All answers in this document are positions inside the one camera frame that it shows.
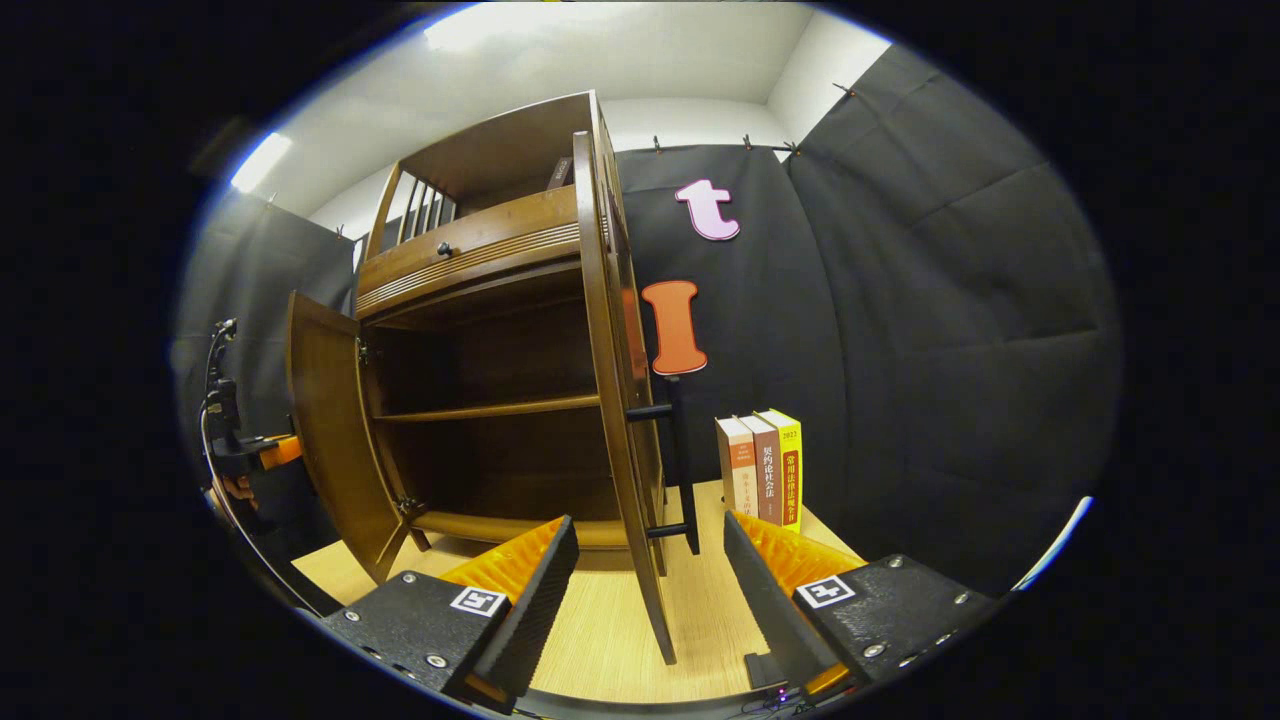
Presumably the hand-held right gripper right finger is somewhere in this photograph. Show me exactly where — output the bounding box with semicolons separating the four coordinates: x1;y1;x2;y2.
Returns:
723;510;1001;701

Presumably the wooden cabinet door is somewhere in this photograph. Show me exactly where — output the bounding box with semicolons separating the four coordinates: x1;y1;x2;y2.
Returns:
285;290;413;584
572;130;701;666

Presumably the ceiling light panel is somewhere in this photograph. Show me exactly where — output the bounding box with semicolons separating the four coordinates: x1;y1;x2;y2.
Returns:
232;132;293;193

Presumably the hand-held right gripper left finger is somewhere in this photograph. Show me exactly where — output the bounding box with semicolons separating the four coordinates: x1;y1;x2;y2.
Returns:
320;515;581;713

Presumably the brown-spined book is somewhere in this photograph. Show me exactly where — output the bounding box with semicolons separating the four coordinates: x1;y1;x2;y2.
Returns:
740;413;783;524

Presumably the black backdrop cloth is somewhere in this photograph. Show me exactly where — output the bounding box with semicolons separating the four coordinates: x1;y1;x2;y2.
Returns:
170;45;1126;601

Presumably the wooden double-door shoe cabinet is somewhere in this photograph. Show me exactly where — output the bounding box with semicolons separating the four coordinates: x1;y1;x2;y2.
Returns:
355;90;666;579

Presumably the yellow book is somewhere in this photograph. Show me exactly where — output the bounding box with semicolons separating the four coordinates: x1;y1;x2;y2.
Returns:
757;408;803;531

